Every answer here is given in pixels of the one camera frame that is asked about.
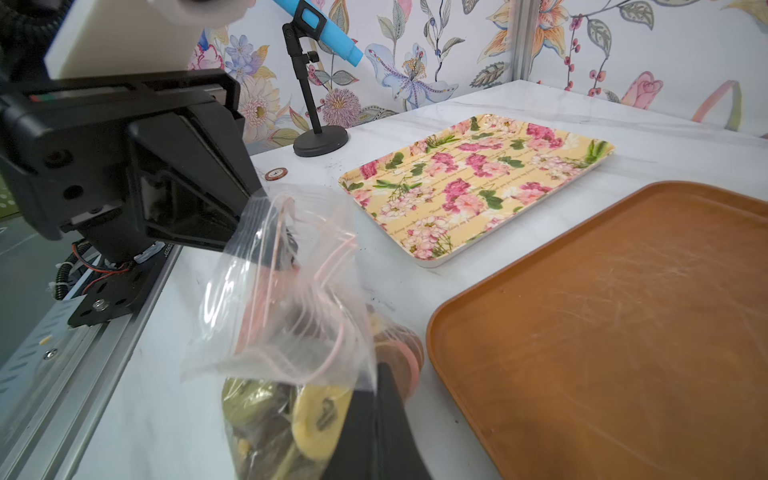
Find floral yellow tray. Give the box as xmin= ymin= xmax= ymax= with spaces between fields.
xmin=338 ymin=114 xmax=615 ymax=267

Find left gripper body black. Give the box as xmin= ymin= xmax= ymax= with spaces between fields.
xmin=1 ymin=69 xmax=262 ymax=263

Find blue microphone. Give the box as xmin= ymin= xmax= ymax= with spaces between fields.
xmin=274 ymin=0 xmax=363 ymax=67

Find black microphone stand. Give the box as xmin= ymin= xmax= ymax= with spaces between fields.
xmin=282 ymin=1 xmax=349 ymax=158

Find brown wooden tray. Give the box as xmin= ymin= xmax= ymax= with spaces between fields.
xmin=427 ymin=182 xmax=767 ymax=479

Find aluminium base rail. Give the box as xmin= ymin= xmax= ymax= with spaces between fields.
xmin=1 ymin=245 xmax=181 ymax=479

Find ziploc bag round cookies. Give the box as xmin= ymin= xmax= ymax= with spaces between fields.
xmin=185 ymin=185 xmax=425 ymax=479

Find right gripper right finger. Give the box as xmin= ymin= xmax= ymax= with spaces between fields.
xmin=374 ymin=363 xmax=432 ymax=480

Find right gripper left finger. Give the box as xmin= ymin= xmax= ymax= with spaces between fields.
xmin=321 ymin=391 xmax=375 ymax=480

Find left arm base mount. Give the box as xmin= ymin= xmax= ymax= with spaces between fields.
xmin=67 ymin=245 xmax=173 ymax=328

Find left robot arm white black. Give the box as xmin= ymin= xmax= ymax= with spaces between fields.
xmin=1 ymin=1 xmax=261 ymax=263

